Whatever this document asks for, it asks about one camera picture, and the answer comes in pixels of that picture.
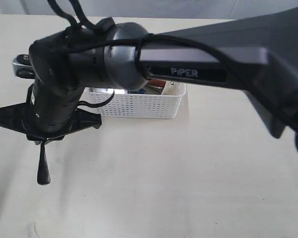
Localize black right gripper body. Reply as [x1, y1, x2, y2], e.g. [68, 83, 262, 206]
[0, 26, 102, 142]

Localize reddish brown wooden spoon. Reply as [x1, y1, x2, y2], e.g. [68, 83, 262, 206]
[147, 79, 166, 87]

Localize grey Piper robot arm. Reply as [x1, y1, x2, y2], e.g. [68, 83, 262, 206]
[0, 0, 298, 185]

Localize white perforated plastic basket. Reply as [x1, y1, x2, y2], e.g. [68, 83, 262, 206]
[81, 83, 186, 119]

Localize white floral ceramic bowl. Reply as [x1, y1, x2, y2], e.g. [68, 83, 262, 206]
[161, 81, 181, 96]

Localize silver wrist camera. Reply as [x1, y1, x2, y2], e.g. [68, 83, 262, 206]
[12, 54, 35, 79]

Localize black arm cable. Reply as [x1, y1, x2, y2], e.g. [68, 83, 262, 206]
[47, 0, 298, 129]

